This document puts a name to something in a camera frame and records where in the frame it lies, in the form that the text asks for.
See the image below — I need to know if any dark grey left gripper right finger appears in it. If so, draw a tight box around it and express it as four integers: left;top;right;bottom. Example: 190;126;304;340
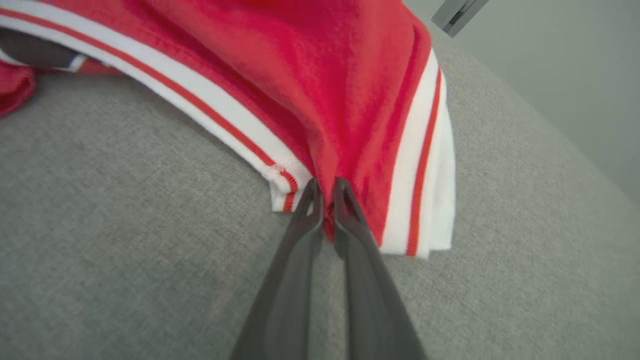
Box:
332;177;427;360

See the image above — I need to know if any red white-lined basketball jersey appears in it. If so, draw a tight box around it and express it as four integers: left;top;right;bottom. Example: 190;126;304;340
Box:
0;0;457;260

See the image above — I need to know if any grey double-bar partition post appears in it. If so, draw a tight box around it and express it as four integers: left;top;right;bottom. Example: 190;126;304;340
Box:
431;0;490;38

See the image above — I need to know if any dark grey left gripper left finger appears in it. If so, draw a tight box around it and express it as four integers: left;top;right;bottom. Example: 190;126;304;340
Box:
230;178;332;360

